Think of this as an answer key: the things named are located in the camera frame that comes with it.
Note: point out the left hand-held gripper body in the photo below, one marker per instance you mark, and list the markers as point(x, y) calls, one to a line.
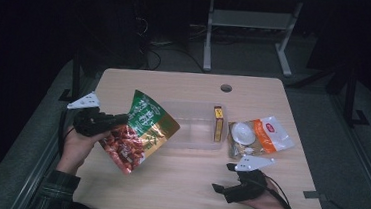
point(92, 122)

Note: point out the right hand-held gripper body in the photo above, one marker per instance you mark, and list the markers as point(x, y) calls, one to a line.
point(247, 186)

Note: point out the green and red snack bag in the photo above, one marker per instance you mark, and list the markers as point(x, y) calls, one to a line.
point(145, 124)

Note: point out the yellow and red box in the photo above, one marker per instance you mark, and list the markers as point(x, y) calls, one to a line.
point(218, 127)

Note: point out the clear plastic container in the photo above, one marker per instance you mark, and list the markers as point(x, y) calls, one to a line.
point(188, 128)

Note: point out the person's right hand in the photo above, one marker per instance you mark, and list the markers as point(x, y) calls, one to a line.
point(265, 207)

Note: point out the person's left hand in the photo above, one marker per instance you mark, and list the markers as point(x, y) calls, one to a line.
point(76, 149)

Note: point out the white and orange food packet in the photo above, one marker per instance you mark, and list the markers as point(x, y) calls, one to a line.
point(271, 134)

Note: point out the grey tape strip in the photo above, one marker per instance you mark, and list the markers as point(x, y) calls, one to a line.
point(313, 195)

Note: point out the black metal stand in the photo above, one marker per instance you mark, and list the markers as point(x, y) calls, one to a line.
point(351, 97)

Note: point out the white metal frame table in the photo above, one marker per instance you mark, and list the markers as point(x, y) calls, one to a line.
point(250, 19)

